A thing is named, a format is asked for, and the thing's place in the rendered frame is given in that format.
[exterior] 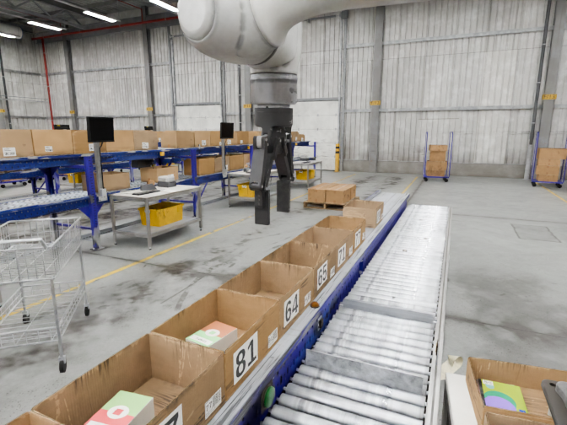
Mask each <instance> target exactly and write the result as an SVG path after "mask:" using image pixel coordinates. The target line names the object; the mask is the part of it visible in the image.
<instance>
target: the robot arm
mask: <svg viewBox="0 0 567 425"><path fill-rule="evenodd" d="M425 1H432V0H179V2H178V9H177V11H178V19H179V22H180V25H181V28H182V30H183V35H184V36H185V37H186V39H187V40H188V41H189V43H190V44H191V45H192V46H194V47H195V48H196V49H197V50H199V51H200V52H201V53H203V54H204V55H206V56H209V57H211V58H213V59H216V60H219V61H221V62H227V63H232V64H239V65H247V66H248V67H250V72H251V77H250V81H251V103H252V104H254V105H257V107H258V108H255V126H257V127H261V128H262V134H261V136H254V137H253V154H252V161H251V174H250V181H249V189H250V190H251V191H255V224H261V225H269V224H270V190H267V186H268V182H269V178H270V174H271V170H272V167H273V161H274V160H275V164H276V167H277V171H278V177H279V180H277V212H284V213H289V212H290V181H294V163H293V154H292V145H291V141H292V135H291V133H286V132H285V127H292V126H293V108H290V105H295V104H296V103H297V82H298V79H297V73H298V67H299V64H300V58H301V50H302V21H304V20H306V19H310V18H313V17H315V16H318V15H321V14H324V13H331V12H336V11H341V10H347V9H355V8H369V7H377V6H386V5H393V4H401V3H416V2H425ZM555 390H556V392H557V393H558V394H559V396H560V397H561V398H562V399H563V401H564V403H565V406H566V408H567V382H564V381H559V382H558V383H557V384H556V388H555Z"/></svg>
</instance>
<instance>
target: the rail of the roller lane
mask: <svg viewBox="0 0 567 425"><path fill-rule="evenodd" d="M451 216H452V207H449V212H448V220H447V228H446V236H445V250H444V258H443V265H442V273H441V280H440V295H439V303H438V310H437V318H436V319H437V324H436V326H435V339H434V347H433V355H432V363H431V370H430V378H429V393H428V400H427V407H426V415H425V423H424V425H438V414H439V401H440V377H441V364H442V353H443V340H444V327H445V314H446V290H447V278H448V266H449V253H450V240H451ZM437 340H438V341H439V349H438V358H437V356H436V355H435V354H436V352H435V348H436V343H437ZM436 360H437V365H436Z"/></svg>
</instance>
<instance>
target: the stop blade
mask: <svg viewBox="0 0 567 425"><path fill-rule="evenodd" d="M306 365H307V366H311V367H314V368H317V369H323V370H326V371H330V372H333V373H336V374H342V375H346V376H349V377H353V378H356V379H362V380H365V381H369V382H372V383H375V384H378V385H384V386H388V387H392V388H394V389H398V390H404V391H407V392H411V393H414V394H417V395H422V392H423V382H424V377H422V376H418V375H415V374H408V373H404V372H401V371H397V370H394V369H388V368H383V367H380V366H376V365H373V364H369V363H363V362H359V361H355V360H352V359H348V358H342V357H339V356H335V355H331V354H327V353H324V352H318V351H314V350H310V349H306Z"/></svg>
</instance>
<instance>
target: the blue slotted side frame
mask: <svg viewBox="0 0 567 425"><path fill-rule="evenodd" d="M409 195H410V194H409ZM409 195H408V197H407V198H406V199H405V200H404V202H403V203H402V205H401V206H400V207H399V208H398V209H397V210H396V211H395V213H394V214H393V215H392V217H391V218H390V219H389V221H388V222H387V223H386V225H385V226H384V227H383V229H382V230H381V231H380V233H378V235H377V236H376V237H375V239H374V240H373V241H372V242H371V244H370V245H369V246H368V248H367V249H366V250H365V252H364V253H363V254H362V256H361V257H360V258H359V259H358V260H357V261H356V263H355V264H354V266H353V267H352V268H351V269H350V271H349V272H348V273H347V275H346V276H345V277H344V279H343V280H342V281H341V282H340V283H339V284H338V286H337V287H336V288H335V290H334V291H333V292H332V294H331V295H330V296H329V298H328V299H327V301H326V302H325V303H324V304H323V305H322V306H321V307H320V309H319V310H318V311H317V313H316V314H315V315H314V317H313V318H312V319H311V321H310V322H309V323H308V325H307V326H306V327H305V329H304V330H303V331H302V332H301V333H300V335H299V336H298V337H297V338H296V340H295V341H294V342H293V344H292V345H291V346H290V348H289V349H288V350H287V352H286V353H285V354H284V355H283V356H282V357H281V359H280V360H279V361H278V363H277V364H276V365H275V367H274V368H273V369H272V371H271V372H270V373H269V375H268V376H267V377H266V378H265V379H264V380H263V382H262V383H261V384H260V386H259V387H258V388H257V390H256V391H255V392H254V394H253V395H252V396H251V398H250V399H249V400H248V402H247V403H246V404H245V405H244V406H243V407H242V409H241V410H240V411H239V413H238V414H237V415H236V417H235V418H234V419H233V421H232V422H231V423H230V425H247V423H248V422H249V425H260V421H263V420H264V418H265V417H270V414H271V412H268V409H269V408H270V409H272V408H273V405H275V404H277V405H278V401H276V398H277V397H280V395H281V394H282V393H284V394H285V390H284V386H285V387H287V385H288V383H292V380H290V377H294V374H297V373H298V371H296V369H297V368H298V369H299V368H300V365H301V364H304V363H302V359H303V360H305V358H306V349H310V350H311V349H312V348H314V347H312V345H315V344H316V342H318V341H317V340H316V339H317V338H320V336H321V335H322V333H321V332H322V331H324V330H325V329H326V328H325V326H326V325H328V324H329V323H330V322H329V320H332V316H333V315H335V314H336V310H337V309H338V306H339V304H340V302H342V301H343V299H344V298H345V297H346V296H348V292H351V288H354V284H356V281H358V280H359V279H358V278H359V263H360V262H361V261H362V259H363V258H364V265H363V272H364V271H365V268H367V267H366V266H368V263H370V261H372V258H374V257H373V256H375V253H377V252H376V251H378V249H380V247H381V245H382V243H384V242H383V241H385V239H386V237H387V235H388V234H389V233H390V231H392V228H393V227H394V225H395V223H396V222H397V220H398V219H399V218H400V217H401V216H402V213H403V212H404V211H405V208H406V207H407V199H408V198H409ZM320 316H321V317H322V319H323V327H322V328H320V330H318V319H319V318H320ZM314 332H315V335H314ZM296 347H297V348H296ZM290 354H291V356H290ZM287 369H288V373H287ZM277 373H278V374H277ZM273 377H274V379H273ZM271 379H273V387H274V389H275V396H274V400H273V403H272V405H271V406H270V407H269V408H267V409H266V410H265V412H264V413H263V414H262V409H261V393H262V391H263V390H264V388H265V387H266V386H267V384H268V383H269V381H270V380H271ZM280 379H281V383H280ZM252 405H253V407H252ZM257 412H258V414H257ZM242 418H243V421H242Z"/></svg>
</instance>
